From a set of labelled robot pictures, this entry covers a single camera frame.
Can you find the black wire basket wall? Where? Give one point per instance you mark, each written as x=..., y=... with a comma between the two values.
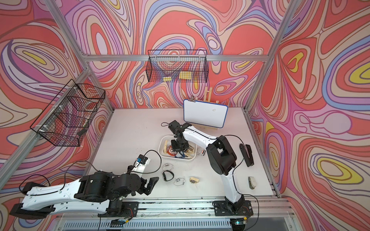
x=68, y=116
x=170, y=62

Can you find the cream strap gold watch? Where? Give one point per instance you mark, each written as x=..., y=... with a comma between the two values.
x=189, y=153

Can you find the white pink strap watch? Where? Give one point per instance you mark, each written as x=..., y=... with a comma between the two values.
x=168, y=167

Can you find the white orange strap watch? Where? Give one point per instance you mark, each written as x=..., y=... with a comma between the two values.
x=201, y=152

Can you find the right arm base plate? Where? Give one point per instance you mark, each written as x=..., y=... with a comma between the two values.
x=225, y=208

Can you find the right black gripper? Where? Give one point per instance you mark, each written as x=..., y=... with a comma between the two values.
x=176, y=149

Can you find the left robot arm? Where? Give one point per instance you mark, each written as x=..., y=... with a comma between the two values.
x=102, y=193

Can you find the black smart watch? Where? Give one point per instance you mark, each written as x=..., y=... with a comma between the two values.
x=168, y=175

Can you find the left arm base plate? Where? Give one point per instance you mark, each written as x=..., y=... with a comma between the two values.
x=126, y=209

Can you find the black wire basket left wall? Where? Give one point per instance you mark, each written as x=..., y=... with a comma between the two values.
x=68, y=116

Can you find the white plastic storage box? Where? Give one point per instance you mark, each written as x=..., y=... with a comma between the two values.
x=169, y=138

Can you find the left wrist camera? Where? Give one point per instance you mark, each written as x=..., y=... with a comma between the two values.
x=141, y=160

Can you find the black wire basket back wall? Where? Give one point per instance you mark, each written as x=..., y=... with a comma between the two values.
x=170, y=62

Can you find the yellow sticky note large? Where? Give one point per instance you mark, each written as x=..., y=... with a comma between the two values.
x=185, y=75

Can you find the red translucent watch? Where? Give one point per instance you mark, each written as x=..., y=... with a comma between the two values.
x=171, y=153

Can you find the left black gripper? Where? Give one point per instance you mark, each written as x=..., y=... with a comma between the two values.
x=145, y=190

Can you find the beige long strap watch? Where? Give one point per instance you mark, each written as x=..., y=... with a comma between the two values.
x=165, y=146

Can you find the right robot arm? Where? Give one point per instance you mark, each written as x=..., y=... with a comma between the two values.
x=221, y=156

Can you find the small whiteboard blue frame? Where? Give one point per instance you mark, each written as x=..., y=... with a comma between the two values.
x=205, y=113

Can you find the wooden easel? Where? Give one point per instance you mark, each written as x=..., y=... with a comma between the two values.
x=207, y=95

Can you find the aluminium rail front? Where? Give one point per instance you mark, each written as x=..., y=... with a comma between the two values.
x=263, y=214

